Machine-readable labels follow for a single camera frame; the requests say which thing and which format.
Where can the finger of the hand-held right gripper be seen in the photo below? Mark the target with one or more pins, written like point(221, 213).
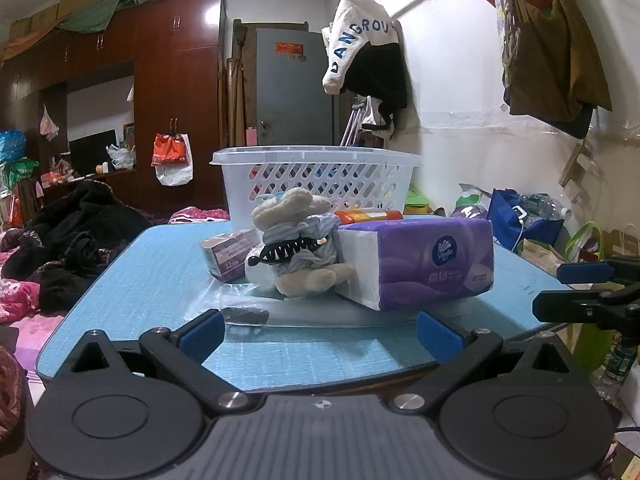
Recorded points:
point(575, 306)
point(582, 272)

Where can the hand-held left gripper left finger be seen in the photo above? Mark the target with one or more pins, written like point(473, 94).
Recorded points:
point(202, 336)

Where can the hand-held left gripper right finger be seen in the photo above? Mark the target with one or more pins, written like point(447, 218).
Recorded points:
point(440, 336)

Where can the orange white medicine box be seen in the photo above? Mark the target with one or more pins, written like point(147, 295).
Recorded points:
point(365, 216)

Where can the white plastic basket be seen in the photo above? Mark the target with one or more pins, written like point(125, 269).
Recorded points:
point(320, 180)

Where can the brown paper bag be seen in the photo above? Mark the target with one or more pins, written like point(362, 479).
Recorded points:
point(540, 255)

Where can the green shopping bag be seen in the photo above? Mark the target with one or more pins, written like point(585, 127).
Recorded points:
point(595, 347)

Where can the small black pouch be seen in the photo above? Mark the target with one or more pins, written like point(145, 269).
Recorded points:
point(245, 316)

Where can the purple tissue pack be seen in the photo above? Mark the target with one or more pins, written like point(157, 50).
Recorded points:
point(425, 260)

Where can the clear water bottle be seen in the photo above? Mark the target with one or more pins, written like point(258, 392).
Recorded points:
point(542, 205)

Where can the white paper roll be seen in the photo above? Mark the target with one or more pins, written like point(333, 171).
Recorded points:
point(257, 275)

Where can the purple medicine box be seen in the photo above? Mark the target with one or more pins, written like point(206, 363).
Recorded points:
point(227, 255)

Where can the blue shopping bag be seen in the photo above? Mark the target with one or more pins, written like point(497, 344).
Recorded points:
point(505, 220)

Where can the clear plastic bag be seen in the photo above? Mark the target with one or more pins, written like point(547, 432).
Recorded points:
point(310, 310)

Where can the black hair claw clip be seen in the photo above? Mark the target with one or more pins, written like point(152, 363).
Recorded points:
point(280, 254)

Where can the beige plush toy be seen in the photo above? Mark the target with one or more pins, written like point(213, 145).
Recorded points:
point(295, 205)

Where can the black clothes pile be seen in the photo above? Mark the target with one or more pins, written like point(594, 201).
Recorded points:
point(80, 230)

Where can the red white plastic bag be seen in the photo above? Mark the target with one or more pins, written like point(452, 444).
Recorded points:
point(172, 160)

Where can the pink floral blanket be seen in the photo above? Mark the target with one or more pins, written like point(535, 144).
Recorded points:
point(20, 305)

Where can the pink board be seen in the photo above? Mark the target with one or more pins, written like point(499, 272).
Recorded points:
point(251, 137)

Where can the olive hanging bag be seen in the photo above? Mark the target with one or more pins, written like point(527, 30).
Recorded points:
point(550, 60)

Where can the black monitor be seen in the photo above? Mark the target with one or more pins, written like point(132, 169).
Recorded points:
point(90, 152)

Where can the metal crutches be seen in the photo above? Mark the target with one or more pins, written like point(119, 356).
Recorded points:
point(352, 127)

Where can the wooden boards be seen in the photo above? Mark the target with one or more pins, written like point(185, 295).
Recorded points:
point(235, 90)

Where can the grey metal door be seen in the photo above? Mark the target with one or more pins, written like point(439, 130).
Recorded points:
point(295, 100)

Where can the brown wooden wardrobe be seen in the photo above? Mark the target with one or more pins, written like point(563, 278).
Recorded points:
point(165, 85)

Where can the yellow patterned hanging bag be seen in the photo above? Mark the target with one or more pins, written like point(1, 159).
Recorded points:
point(506, 25)

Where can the small white hanging bag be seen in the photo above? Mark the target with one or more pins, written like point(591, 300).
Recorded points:
point(49, 124)

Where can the black hanging garment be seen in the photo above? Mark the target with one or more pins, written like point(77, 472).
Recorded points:
point(375, 75)

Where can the blue plastic bag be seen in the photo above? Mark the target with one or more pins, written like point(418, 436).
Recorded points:
point(11, 146)

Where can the white lettered hoodie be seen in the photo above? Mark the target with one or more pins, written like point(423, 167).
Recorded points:
point(360, 20)

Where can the green cloth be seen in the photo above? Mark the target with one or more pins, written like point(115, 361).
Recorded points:
point(100, 12)

